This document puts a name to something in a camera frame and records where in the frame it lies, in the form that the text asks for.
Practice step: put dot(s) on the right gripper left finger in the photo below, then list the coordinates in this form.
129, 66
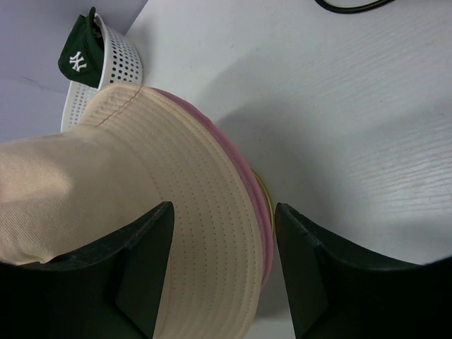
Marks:
110, 288

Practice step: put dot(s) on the gold wire hat stand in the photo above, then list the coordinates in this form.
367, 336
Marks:
268, 200

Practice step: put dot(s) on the white perforated plastic basket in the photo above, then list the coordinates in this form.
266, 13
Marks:
121, 63

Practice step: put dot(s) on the dark green baseball cap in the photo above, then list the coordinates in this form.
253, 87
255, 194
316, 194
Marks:
81, 59

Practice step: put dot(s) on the beige bucket hat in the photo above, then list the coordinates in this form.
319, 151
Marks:
133, 150

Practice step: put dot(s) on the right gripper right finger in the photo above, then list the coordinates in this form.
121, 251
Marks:
338, 289

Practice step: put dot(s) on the pink bucket hat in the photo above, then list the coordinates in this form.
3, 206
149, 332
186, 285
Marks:
245, 172

